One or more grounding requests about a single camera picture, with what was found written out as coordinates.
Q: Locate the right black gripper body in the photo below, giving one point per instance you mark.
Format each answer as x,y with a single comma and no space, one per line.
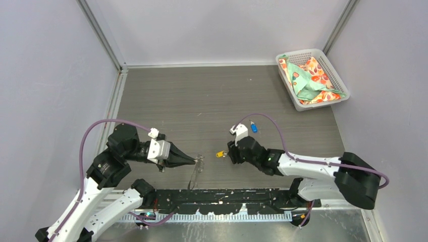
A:
237,156

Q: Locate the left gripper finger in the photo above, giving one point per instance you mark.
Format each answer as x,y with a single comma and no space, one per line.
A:
177,163
177,154

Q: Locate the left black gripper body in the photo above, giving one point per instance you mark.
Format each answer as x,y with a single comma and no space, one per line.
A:
161,163

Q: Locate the yellow key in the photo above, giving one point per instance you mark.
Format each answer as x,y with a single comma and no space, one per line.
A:
221,154

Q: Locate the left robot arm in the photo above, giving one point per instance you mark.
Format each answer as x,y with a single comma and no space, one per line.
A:
128,142

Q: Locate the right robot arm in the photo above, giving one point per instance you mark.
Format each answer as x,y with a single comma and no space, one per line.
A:
347,177

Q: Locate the blue key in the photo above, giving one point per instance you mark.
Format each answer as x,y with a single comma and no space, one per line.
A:
253,127

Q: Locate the floral patterned cloth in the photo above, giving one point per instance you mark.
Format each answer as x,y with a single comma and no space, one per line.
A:
309,82

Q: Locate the white plastic basket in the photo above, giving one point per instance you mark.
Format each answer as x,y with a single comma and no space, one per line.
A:
300,57

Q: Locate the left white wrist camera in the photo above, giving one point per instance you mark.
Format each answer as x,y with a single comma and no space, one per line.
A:
153,150

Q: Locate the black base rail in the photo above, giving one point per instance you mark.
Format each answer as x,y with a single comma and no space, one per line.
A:
223,201

